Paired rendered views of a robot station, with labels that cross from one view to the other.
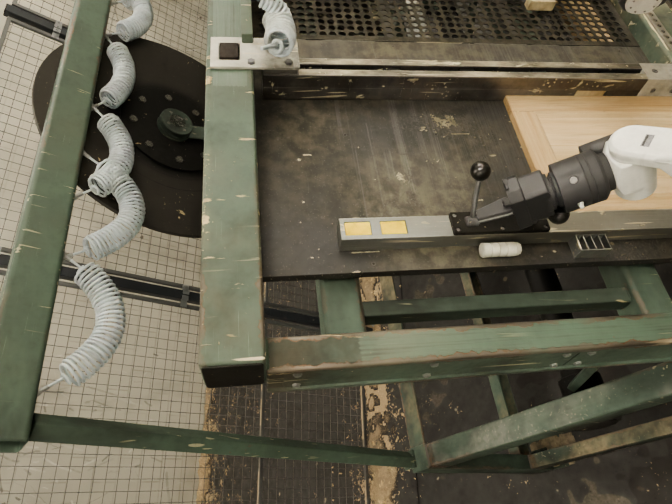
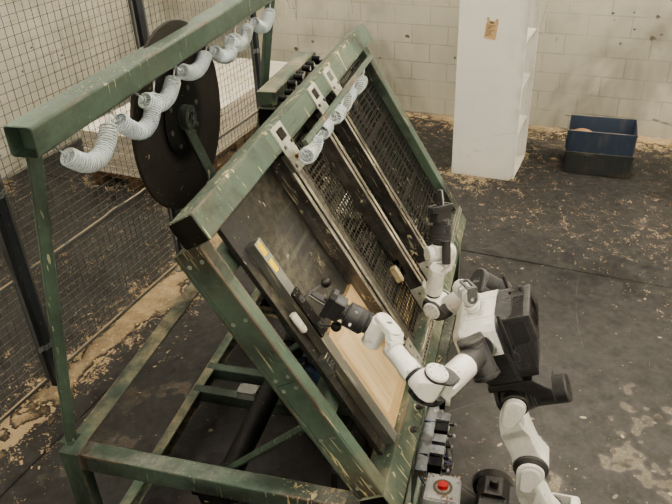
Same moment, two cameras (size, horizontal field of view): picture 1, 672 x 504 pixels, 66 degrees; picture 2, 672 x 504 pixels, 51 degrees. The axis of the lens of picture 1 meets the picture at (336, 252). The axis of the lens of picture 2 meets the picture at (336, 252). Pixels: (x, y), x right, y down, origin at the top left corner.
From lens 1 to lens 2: 1.49 m
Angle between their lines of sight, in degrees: 29
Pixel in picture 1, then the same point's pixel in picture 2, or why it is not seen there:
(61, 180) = (140, 79)
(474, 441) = (132, 457)
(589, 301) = not seen: hidden behind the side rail
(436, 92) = (329, 248)
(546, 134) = not seen: hidden behind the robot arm
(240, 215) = (238, 190)
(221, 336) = (204, 215)
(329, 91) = (294, 194)
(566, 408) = (215, 471)
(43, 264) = (105, 102)
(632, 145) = (384, 319)
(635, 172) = (376, 331)
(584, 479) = not seen: outside the picture
